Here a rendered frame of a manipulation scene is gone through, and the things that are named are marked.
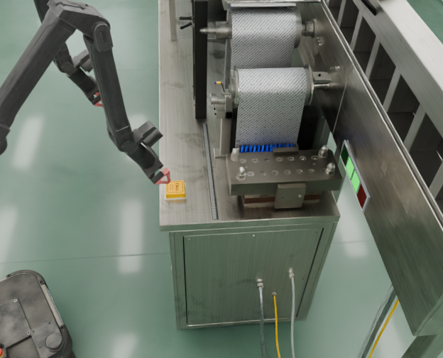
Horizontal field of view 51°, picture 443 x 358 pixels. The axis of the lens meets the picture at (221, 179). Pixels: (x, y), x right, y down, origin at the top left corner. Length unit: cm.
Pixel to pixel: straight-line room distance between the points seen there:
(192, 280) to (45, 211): 133
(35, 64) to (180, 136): 93
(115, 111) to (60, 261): 155
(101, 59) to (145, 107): 243
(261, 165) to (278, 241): 31
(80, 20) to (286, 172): 89
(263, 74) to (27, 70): 79
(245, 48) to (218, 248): 76
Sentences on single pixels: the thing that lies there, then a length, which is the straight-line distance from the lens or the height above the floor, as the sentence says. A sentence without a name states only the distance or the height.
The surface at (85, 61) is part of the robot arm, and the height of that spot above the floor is 125.
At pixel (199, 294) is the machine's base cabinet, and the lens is 207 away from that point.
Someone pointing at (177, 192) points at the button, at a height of 92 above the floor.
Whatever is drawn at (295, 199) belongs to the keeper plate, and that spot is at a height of 95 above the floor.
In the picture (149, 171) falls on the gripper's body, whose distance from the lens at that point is 153.
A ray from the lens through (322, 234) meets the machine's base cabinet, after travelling 183.
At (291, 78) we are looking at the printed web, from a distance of 164.
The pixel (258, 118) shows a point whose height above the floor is 116.
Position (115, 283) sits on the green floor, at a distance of 262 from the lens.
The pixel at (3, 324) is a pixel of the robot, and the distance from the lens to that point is 234.
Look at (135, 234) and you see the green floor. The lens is 279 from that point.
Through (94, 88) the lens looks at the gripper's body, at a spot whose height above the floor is 113.
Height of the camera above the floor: 219
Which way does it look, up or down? 46 degrees down
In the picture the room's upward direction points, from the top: 3 degrees clockwise
